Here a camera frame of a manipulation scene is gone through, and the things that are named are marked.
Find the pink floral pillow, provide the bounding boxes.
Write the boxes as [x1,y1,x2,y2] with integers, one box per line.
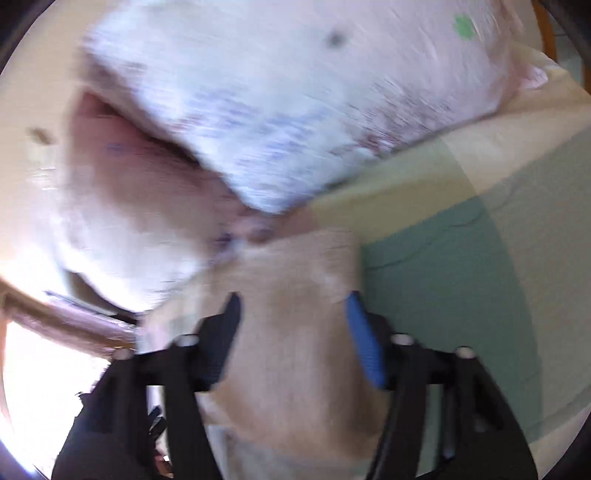
[54,91,274,312]

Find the green and cream bedsheet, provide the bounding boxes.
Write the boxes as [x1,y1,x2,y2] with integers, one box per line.
[276,41,591,480]

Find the beige cable-knit sweater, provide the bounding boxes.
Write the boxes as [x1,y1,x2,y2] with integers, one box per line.
[138,230,388,479]

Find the wooden bed frame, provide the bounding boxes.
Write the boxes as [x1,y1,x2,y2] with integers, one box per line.
[1,280,136,358]

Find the white floral pillow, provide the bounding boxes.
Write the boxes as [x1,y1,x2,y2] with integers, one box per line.
[81,0,548,215]

